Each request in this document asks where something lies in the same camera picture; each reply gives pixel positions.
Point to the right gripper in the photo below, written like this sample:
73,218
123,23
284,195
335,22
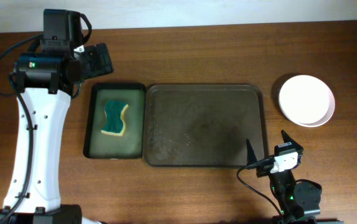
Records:
286,139

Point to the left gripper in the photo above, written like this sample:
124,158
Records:
101,65

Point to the cream white plate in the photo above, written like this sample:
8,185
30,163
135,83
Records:
303,84

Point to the green and yellow sponge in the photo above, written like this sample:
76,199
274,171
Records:
115,122

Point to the white plate with yellow stain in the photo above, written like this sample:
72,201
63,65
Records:
308,111

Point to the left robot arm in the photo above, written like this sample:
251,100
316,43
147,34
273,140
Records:
43,83

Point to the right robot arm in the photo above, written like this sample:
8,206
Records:
298,199

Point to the brown serving tray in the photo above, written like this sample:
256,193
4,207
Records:
203,125

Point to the dark green water tray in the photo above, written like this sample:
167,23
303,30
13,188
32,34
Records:
128,146

